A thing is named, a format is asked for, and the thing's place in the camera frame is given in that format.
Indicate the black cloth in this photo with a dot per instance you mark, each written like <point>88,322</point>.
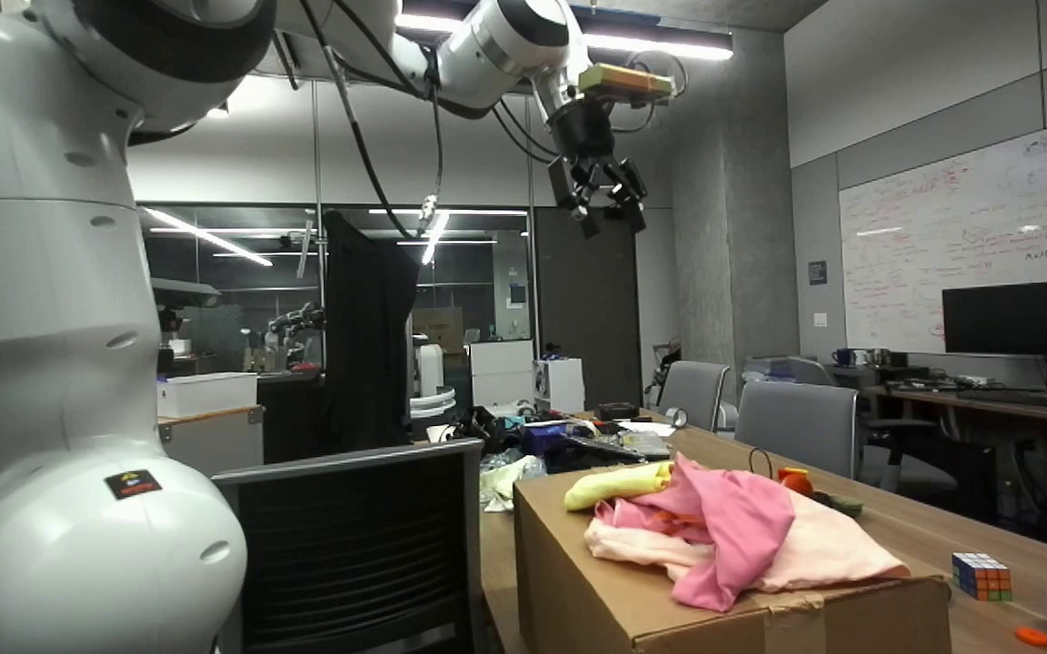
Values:
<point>598,452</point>

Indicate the white cabinet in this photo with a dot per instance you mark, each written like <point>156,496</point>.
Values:
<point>501,378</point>
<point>567,386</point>

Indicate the white canister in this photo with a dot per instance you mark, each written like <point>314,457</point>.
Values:
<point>431,367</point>

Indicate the white plastic bin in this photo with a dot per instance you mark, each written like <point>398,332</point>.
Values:
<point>209,394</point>

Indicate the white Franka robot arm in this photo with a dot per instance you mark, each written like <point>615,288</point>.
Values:
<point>52,304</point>

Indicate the tall black panel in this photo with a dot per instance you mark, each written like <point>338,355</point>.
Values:
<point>367,340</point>

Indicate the wooden desk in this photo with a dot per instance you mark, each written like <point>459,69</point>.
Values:
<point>1008,407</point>

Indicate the pink shirt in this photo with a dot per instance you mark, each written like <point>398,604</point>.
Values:
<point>730,522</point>

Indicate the peach shirt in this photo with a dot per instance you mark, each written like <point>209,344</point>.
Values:
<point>846,549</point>

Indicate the wall thermostat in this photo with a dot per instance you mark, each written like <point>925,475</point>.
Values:
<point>816,272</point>

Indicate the dark green clip toy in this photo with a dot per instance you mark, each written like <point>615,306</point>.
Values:
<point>846,507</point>

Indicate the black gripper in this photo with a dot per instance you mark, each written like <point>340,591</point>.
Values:
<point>582,151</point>

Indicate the yellow shirt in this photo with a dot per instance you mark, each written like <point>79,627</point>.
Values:
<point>615,483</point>

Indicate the wall whiteboard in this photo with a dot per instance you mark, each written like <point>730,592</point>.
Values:
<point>974,242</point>

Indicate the black computer monitor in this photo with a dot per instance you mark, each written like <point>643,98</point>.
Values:
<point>1021,318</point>

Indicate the pale crumpled plastic bag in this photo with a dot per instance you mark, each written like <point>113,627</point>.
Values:
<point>511,475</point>

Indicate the Rubik's cube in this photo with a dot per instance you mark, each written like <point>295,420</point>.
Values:
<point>985,574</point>

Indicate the small orange disc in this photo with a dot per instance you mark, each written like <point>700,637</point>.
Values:
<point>1033,637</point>

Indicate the wrist camera with orange mount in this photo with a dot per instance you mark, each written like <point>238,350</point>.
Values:
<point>627,80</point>

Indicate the large cardboard box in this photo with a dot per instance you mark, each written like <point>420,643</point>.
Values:
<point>571,584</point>

